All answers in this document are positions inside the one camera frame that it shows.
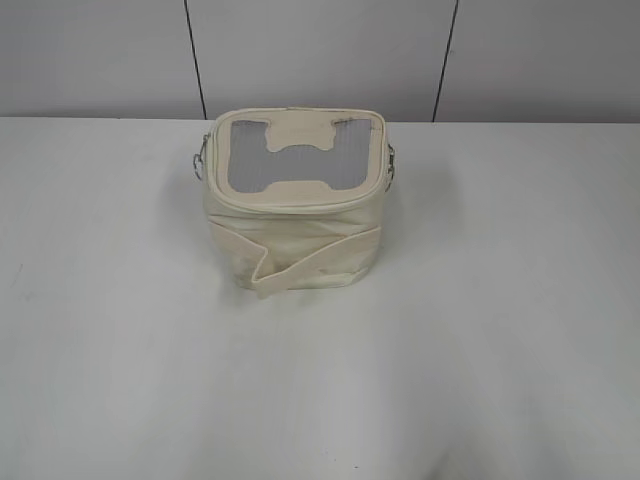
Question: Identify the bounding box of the cream canvas zipper bag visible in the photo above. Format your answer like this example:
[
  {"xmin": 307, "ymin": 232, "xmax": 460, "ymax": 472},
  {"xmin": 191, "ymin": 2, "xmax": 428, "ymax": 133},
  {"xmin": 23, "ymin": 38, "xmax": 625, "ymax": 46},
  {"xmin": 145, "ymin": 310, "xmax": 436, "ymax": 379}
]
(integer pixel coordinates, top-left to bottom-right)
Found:
[{"xmin": 200, "ymin": 107, "xmax": 390, "ymax": 297}]

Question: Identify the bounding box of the silver zipper pull right side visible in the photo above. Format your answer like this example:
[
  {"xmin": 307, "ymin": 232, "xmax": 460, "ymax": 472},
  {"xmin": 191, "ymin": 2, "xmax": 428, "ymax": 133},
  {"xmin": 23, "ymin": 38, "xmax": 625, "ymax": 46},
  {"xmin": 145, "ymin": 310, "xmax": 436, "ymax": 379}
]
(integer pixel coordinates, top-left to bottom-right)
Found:
[{"xmin": 387, "ymin": 144, "xmax": 397, "ymax": 189}]

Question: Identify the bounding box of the silver ring zipper pull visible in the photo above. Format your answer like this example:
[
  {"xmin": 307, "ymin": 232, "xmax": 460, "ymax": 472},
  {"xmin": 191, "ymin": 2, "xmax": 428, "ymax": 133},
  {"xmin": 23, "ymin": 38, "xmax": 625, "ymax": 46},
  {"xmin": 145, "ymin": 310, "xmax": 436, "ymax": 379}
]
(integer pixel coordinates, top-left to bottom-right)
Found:
[{"xmin": 192, "ymin": 134, "xmax": 209, "ymax": 181}]

